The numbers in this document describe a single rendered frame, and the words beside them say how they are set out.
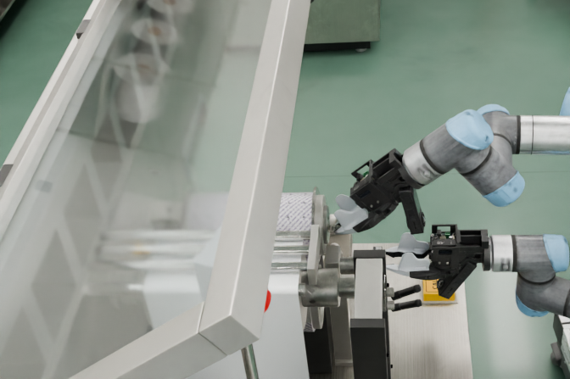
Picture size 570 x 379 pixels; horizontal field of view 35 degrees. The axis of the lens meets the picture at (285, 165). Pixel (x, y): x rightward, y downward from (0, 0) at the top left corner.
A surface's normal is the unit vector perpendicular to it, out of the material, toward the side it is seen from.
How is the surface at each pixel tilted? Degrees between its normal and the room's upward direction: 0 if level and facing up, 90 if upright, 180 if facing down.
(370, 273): 0
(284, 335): 90
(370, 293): 0
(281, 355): 90
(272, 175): 55
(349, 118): 0
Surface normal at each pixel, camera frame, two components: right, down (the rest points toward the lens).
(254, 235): 0.75, -0.47
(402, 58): -0.10, -0.79
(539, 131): -0.20, -0.11
